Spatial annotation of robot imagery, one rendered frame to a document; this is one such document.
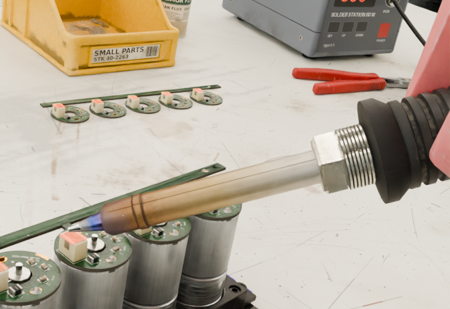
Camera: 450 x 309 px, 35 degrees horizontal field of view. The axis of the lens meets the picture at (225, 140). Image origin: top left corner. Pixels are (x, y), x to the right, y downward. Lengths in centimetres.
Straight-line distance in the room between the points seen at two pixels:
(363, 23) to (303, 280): 38
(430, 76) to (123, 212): 8
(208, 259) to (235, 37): 44
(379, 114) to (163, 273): 12
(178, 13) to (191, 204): 49
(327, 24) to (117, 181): 32
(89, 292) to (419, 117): 12
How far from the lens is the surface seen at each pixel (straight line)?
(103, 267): 23
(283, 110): 54
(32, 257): 23
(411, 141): 16
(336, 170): 16
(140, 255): 25
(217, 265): 28
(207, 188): 16
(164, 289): 26
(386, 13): 71
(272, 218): 39
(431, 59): 17
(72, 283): 23
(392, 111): 16
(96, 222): 17
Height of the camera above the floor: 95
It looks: 25 degrees down
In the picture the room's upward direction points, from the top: 11 degrees clockwise
